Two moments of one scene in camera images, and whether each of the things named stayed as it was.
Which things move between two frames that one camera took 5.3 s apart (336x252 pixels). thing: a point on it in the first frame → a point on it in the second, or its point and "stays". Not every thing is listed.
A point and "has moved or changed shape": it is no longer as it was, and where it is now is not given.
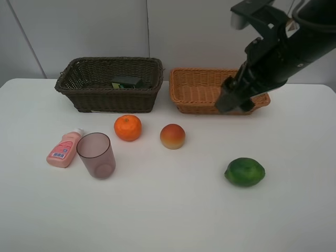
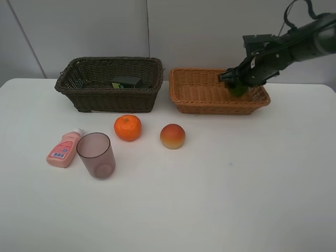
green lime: (244, 172) has moved or changed shape
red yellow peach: (172, 136) stays
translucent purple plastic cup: (96, 152) stays
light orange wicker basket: (197, 91) stays
